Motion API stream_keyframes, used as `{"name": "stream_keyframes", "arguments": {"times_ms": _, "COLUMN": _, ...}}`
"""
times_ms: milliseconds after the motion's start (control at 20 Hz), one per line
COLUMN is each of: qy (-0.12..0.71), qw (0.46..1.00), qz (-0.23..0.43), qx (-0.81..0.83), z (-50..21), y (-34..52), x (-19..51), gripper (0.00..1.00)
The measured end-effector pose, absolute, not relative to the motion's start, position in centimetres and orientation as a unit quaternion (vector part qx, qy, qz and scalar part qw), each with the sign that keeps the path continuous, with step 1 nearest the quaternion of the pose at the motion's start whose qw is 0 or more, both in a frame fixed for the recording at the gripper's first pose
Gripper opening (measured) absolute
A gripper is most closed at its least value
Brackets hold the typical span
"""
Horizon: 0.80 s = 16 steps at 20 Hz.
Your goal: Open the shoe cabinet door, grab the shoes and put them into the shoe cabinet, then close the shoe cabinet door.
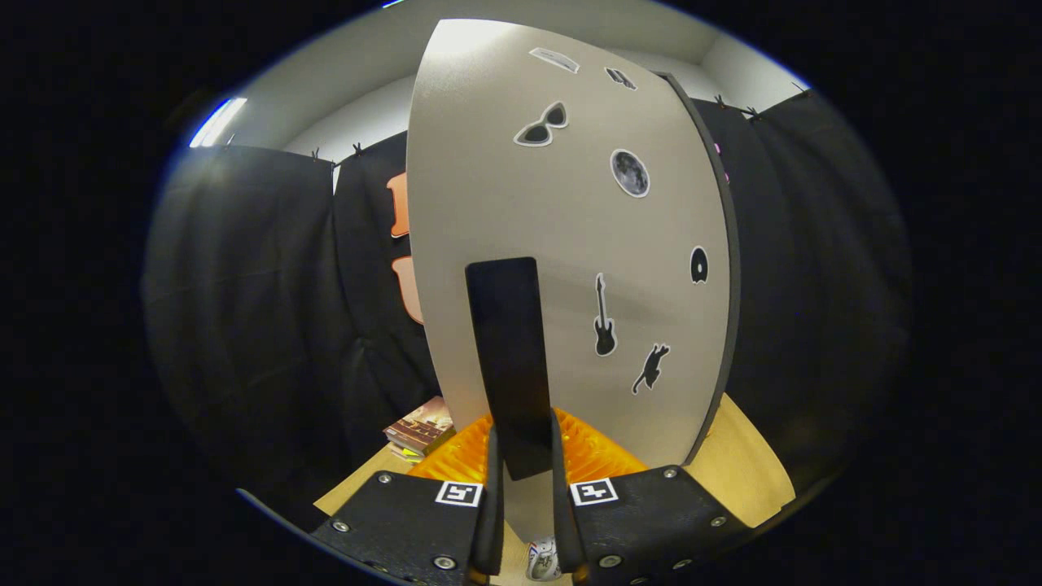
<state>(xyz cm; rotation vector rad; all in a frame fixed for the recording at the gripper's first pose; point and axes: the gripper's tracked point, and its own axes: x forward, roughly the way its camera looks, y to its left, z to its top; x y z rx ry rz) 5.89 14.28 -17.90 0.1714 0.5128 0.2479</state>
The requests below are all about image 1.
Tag dark grey shoe cabinet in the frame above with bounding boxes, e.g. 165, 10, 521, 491
655, 72, 743, 466

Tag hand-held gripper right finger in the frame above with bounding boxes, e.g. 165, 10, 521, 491
550, 407, 754, 586

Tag narrow ceiling light panel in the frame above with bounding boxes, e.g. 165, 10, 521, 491
189, 97, 248, 149

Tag black backdrop cloth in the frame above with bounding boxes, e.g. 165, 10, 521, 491
142, 85, 913, 522

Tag black door handle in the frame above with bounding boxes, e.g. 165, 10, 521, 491
465, 256, 556, 481

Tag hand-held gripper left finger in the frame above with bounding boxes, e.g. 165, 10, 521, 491
309, 411, 506, 586

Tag white canvas shoe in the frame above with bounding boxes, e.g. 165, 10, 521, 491
525, 535, 563, 582

